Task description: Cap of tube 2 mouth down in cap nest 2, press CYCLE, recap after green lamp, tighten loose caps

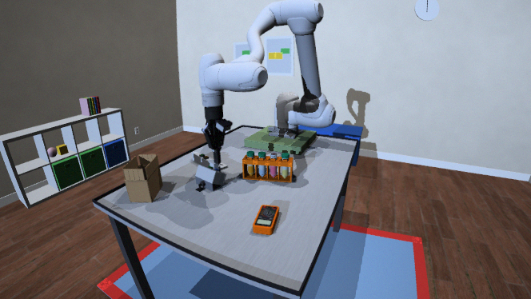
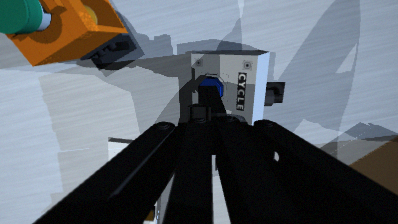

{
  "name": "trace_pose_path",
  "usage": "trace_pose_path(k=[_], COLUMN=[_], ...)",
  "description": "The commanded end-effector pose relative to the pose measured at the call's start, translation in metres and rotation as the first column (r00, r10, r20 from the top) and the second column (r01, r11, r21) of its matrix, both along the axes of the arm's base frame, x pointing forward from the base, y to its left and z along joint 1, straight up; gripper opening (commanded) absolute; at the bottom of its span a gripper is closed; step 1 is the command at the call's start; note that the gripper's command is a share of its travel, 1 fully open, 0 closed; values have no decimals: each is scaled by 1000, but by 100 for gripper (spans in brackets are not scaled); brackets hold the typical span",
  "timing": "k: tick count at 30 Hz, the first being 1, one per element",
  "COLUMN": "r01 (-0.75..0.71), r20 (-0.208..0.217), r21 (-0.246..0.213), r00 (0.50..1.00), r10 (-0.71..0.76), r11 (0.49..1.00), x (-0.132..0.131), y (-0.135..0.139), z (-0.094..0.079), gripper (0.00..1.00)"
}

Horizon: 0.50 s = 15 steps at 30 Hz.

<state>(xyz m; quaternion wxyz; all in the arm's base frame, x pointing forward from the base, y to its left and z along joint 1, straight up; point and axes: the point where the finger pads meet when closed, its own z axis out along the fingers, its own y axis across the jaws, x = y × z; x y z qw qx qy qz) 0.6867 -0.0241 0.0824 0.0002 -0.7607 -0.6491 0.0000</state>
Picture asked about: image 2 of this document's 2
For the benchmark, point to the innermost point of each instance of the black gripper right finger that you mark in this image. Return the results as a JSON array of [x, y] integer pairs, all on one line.
[[323, 189]]

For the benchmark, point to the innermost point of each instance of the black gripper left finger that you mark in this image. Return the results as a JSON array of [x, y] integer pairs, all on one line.
[[126, 188]]

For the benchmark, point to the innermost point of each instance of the brown cardboard box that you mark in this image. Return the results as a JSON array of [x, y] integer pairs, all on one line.
[[381, 165]]

